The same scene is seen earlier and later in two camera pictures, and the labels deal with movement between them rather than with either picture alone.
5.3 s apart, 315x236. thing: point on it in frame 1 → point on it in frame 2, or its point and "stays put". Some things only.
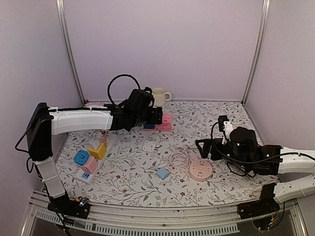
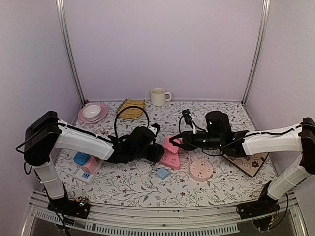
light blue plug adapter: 163,173 stays put
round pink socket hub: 200,170 stays put
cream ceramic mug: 160,96 stays put
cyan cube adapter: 81,157 stays put
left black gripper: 157,117 → 157,153
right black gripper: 215,156 → 188,137
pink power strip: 167,125 → 170,158
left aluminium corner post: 61,13 stays put
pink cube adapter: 91,165 stays put
